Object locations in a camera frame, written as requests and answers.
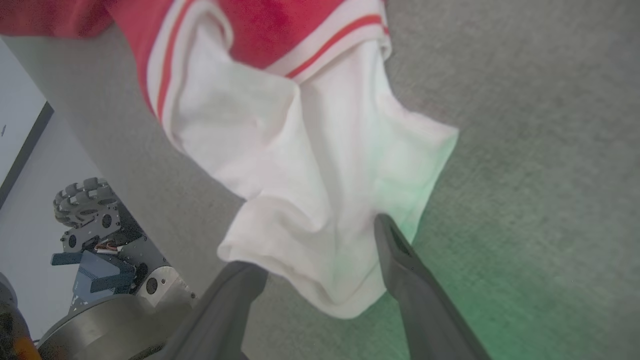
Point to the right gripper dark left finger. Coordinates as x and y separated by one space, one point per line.
220 320

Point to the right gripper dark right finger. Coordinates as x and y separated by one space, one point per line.
425 305

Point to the red and white shirt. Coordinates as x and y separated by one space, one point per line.
300 165

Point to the metal robot base chassis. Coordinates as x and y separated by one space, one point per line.
145 260

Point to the grey round robot column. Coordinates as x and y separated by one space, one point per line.
115 325

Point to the blue finned block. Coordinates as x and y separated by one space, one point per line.
97 275

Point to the metal omni wheel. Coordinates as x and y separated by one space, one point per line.
82 200

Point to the black wall baseboard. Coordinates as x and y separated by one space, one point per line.
27 150

